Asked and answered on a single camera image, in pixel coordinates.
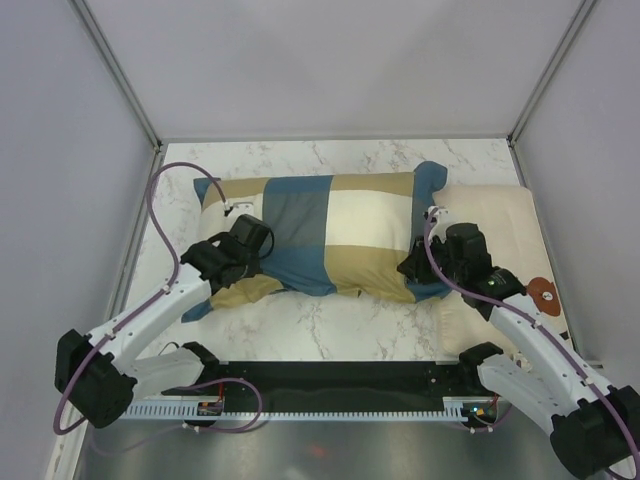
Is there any blue beige checkered pillowcase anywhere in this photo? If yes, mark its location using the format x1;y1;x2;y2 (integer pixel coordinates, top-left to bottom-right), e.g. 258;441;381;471
182;161;450;322

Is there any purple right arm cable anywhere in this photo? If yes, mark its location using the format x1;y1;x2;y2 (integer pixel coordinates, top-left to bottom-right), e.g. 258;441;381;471
423;209;632;480

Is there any aluminium right frame post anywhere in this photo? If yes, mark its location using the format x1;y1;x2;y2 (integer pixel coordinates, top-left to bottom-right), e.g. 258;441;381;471
507;0;599;149

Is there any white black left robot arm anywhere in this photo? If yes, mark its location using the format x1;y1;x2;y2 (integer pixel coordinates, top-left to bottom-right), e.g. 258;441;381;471
54;214;275;428

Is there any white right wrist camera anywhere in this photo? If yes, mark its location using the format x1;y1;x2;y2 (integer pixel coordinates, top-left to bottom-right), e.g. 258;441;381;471
425;206;456;229

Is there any white slotted cable duct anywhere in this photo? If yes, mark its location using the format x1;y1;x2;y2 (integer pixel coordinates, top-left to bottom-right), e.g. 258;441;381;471
122;397;464;421

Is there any aluminium left frame post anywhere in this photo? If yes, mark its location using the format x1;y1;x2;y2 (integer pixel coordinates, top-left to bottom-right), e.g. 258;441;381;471
68;0;163;152

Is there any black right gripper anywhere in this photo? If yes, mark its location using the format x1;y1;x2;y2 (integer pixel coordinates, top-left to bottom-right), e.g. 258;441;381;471
396;233;465;285

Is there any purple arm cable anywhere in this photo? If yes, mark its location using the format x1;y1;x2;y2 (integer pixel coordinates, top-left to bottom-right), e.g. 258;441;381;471
53;162;266;457
423;209;632;480

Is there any aluminium frame post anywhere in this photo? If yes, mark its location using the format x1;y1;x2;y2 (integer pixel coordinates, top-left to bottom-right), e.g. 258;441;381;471
68;0;163;152
507;0;599;149

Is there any cream pillow with bear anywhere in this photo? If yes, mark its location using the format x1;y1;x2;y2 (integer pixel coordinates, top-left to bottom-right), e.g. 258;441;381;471
432;185;573;358

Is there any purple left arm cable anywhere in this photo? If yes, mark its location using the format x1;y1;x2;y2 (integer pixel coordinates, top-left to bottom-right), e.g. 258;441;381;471
53;162;266;457

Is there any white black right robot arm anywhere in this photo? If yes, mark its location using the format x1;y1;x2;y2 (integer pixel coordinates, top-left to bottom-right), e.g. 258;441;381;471
398;207;639;479

